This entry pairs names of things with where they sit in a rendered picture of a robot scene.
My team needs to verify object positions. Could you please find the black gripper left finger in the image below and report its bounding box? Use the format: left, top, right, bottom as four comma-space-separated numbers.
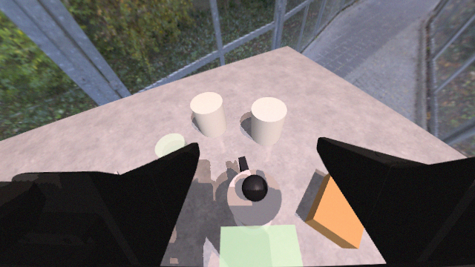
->
12, 142, 200, 266

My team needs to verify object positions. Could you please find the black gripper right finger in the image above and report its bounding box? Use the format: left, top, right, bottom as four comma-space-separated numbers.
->
316, 137, 475, 264

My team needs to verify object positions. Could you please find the orange flat block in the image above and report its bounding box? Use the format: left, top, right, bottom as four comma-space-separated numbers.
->
304, 173, 364, 249

